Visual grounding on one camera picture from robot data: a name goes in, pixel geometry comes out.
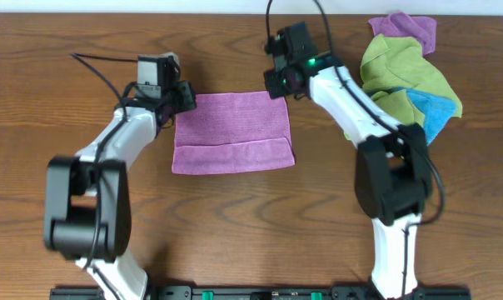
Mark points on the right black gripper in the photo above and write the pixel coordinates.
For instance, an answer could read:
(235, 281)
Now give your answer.
(271, 82)

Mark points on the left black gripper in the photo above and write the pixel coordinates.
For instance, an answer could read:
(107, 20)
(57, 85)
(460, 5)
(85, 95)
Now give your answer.
(189, 101)

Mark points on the purple microfiber cloth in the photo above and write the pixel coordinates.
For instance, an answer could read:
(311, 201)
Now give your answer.
(233, 133)

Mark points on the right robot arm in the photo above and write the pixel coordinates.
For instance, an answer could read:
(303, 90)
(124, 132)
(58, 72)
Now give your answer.
(392, 181)

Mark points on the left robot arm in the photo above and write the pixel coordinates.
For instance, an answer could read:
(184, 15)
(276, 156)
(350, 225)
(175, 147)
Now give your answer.
(88, 217)

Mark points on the large green cloth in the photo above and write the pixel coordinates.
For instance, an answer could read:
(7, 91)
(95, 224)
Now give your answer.
(398, 63)

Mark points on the purple cloth at back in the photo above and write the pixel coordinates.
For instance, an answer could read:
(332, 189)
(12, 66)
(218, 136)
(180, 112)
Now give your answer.
(402, 25)

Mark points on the small green cloth with label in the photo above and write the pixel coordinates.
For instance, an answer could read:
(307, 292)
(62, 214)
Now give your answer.
(399, 106)

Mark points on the blue cloth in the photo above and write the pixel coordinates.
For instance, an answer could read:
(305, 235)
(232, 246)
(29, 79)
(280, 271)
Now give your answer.
(430, 111)

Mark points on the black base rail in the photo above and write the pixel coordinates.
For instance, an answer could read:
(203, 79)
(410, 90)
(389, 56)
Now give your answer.
(333, 293)

